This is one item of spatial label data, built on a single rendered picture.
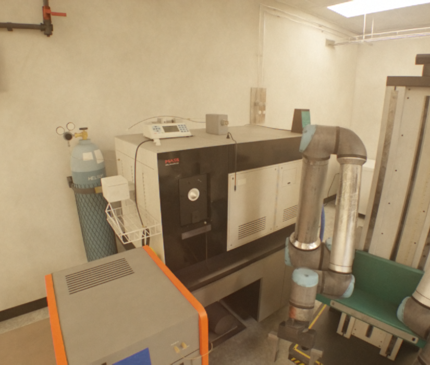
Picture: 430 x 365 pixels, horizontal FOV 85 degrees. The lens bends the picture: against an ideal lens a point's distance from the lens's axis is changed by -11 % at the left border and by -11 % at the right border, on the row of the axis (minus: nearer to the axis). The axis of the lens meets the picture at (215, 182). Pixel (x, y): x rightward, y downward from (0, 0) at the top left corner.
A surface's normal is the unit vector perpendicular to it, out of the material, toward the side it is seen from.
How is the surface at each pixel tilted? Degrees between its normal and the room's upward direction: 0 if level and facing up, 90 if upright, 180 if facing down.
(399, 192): 90
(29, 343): 0
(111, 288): 0
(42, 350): 0
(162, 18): 90
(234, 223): 90
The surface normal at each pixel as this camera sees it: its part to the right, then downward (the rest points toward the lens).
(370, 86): -0.81, 0.18
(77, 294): 0.00, -0.95
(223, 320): 0.58, 0.25
